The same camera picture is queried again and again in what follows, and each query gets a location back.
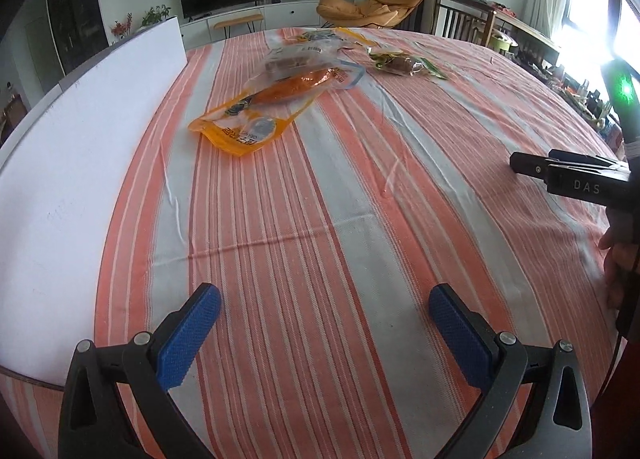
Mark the clear blue-edged snack packet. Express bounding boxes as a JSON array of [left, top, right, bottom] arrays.
[[245, 36, 366, 91]]

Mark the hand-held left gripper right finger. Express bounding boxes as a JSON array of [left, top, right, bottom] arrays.
[[428, 283, 592, 459]]

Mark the wooden side table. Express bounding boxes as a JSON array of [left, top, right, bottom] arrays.
[[495, 9, 562, 66]]

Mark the orange lounge chair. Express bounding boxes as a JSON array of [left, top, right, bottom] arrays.
[[317, 0, 427, 31]]

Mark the orange snack packet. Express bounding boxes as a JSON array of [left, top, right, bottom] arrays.
[[187, 66, 351, 158]]

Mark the wooden chair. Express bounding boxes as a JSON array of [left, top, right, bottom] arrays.
[[432, 0, 499, 48]]

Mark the white television cabinet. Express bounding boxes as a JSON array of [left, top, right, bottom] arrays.
[[179, 0, 332, 48]]

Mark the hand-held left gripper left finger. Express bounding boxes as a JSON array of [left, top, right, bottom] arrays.
[[58, 283, 223, 459]]

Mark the yellow snack packet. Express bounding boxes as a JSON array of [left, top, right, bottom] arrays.
[[320, 27, 377, 49]]

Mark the person's right hand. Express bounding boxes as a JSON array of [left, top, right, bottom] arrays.
[[599, 228, 627, 310]]

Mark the dark tall cabinet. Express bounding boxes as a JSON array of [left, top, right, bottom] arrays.
[[46, 0, 110, 76]]

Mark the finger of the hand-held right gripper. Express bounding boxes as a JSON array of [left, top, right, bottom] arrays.
[[547, 148, 622, 168], [509, 152, 630, 197]]

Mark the leafy potted plant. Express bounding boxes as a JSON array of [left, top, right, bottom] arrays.
[[140, 4, 172, 29]]

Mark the white cardboard box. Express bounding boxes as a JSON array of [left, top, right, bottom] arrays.
[[0, 15, 189, 392]]

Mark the green snack packet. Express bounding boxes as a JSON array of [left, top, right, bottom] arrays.
[[367, 50, 450, 81]]

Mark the orange striped tablecloth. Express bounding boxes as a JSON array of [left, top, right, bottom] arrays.
[[0, 26, 632, 459]]

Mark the red flower plant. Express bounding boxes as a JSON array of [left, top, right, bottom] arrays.
[[110, 12, 134, 43]]

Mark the wooden stool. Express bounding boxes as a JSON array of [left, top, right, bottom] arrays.
[[213, 14, 265, 43]]

